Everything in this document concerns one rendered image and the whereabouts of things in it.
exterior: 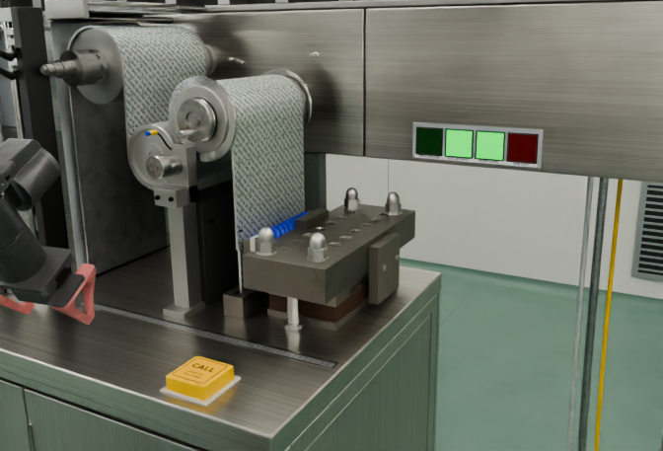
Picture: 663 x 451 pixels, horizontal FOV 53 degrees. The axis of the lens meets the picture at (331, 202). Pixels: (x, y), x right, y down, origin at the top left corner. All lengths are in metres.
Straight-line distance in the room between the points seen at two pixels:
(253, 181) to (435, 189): 2.73
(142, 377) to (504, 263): 3.02
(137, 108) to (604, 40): 0.84
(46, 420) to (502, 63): 1.01
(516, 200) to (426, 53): 2.50
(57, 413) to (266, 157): 0.56
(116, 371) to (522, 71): 0.85
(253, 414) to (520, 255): 3.02
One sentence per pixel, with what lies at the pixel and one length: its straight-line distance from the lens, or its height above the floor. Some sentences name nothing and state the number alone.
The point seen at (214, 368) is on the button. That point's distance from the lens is 1.00.
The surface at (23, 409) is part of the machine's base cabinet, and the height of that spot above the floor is 0.77.
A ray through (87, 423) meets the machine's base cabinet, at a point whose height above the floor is 0.79.
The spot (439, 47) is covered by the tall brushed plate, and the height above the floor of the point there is 1.36.
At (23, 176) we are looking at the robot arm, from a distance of 0.83.
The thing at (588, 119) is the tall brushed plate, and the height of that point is 1.24.
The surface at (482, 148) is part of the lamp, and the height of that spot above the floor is 1.18.
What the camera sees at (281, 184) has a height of 1.11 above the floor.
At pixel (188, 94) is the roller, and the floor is 1.29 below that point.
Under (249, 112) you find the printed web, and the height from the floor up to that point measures 1.26.
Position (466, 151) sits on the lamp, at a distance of 1.29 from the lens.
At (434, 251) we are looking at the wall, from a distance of 3.96.
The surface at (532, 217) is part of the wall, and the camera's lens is 3.75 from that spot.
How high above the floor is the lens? 1.39
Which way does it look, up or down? 14 degrees down
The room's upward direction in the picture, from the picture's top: 1 degrees counter-clockwise
